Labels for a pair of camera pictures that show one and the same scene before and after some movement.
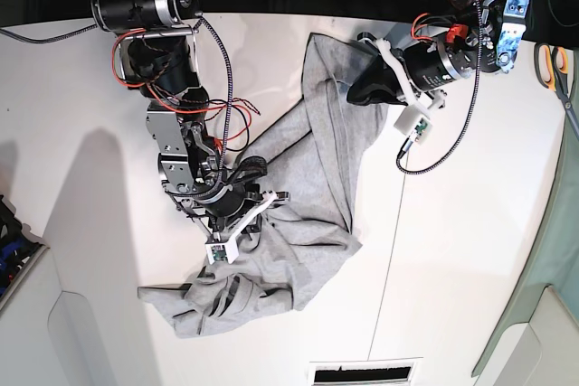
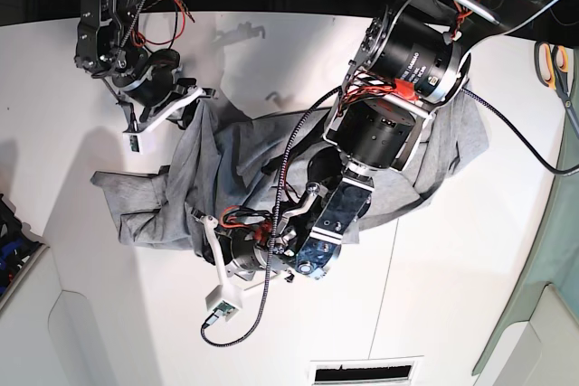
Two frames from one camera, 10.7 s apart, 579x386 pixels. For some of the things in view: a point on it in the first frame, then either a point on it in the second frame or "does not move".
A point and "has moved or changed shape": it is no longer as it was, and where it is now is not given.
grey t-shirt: x=315 y=174 has moved or changed shape
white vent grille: x=363 y=371 does not move
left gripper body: x=231 y=204 -> x=153 y=84
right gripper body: x=431 y=64 -> x=263 y=247
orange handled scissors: x=551 y=65 does not move
